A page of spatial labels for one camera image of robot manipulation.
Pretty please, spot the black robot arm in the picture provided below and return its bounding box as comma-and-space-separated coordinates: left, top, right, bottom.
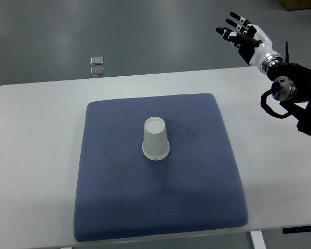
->
260, 42, 311, 136

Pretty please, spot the white table leg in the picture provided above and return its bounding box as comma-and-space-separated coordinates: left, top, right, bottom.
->
250, 231, 266, 249

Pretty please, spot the white paper cup on mat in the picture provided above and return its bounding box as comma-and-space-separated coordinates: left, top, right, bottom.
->
142, 117, 170, 161

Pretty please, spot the blue textured cushion mat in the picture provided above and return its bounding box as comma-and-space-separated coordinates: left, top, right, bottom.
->
74, 93, 248, 242

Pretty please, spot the upper metal floor plate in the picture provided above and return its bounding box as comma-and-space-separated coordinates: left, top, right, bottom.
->
90, 56, 104, 65

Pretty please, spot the metal floor plate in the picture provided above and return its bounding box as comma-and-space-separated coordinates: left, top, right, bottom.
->
90, 56, 104, 65
90, 66, 105, 77

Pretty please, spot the lower metal floor plate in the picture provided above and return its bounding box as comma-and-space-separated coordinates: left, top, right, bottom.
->
90, 66, 105, 77

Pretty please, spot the black table control panel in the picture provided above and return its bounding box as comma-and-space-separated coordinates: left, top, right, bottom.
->
282, 226, 311, 234

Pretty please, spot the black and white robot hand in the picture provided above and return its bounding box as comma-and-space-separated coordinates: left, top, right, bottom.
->
216, 12, 282, 74

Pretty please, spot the brown cardboard box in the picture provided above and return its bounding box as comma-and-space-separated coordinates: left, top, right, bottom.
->
280, 0, 311, 11

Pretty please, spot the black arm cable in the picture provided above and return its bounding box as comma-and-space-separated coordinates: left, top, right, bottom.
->
260, 89, 292, 119

